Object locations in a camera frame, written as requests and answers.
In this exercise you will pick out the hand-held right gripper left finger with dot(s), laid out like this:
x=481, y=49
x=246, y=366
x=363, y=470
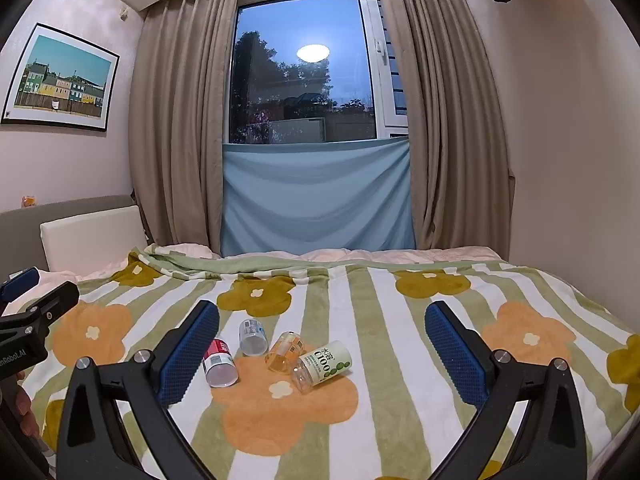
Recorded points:
x=189, y=355

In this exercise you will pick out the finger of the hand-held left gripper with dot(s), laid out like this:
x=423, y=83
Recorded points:
x=21, y=281
x=52, y=300

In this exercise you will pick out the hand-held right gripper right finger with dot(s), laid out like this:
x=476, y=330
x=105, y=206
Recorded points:
x=456, y=355

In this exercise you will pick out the orange clear cup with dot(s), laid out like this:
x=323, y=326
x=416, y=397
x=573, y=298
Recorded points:
x=284, y=353

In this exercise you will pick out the green label clear cup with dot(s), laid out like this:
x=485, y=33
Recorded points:
x=320, y=365

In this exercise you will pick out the person's left hand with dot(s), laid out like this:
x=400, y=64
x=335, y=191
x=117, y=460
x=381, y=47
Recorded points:
x=26, y=402

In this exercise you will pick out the red label can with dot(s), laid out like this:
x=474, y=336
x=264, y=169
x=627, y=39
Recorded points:
x=220, y=366

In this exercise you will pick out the grey bed headboard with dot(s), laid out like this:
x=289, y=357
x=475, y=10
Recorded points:
x=30, y=230

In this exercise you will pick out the white cushion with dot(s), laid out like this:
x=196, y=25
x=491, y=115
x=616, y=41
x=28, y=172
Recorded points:
x=92, y=235

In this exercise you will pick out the small orange figure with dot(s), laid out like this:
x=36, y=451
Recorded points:
x=27, y=202

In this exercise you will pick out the floral striped blanket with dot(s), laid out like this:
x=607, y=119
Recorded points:
x=350, y=360

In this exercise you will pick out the pale pink bed sheet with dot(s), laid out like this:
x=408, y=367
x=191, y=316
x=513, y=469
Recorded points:
x=380, y=255

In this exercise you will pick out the light blue cloth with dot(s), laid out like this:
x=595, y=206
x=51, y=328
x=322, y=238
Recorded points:
x=317, y=195

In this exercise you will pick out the framed houses picture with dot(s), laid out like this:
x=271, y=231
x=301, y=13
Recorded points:
x=62, y=77

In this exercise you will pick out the beige curtain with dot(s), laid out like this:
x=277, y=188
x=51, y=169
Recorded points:
x=182, y=125
x=445, y=120

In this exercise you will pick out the window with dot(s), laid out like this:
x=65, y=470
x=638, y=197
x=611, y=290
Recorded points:
x=320, y=67

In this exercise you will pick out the white wall hook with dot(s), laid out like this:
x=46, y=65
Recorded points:
x=122, y=12

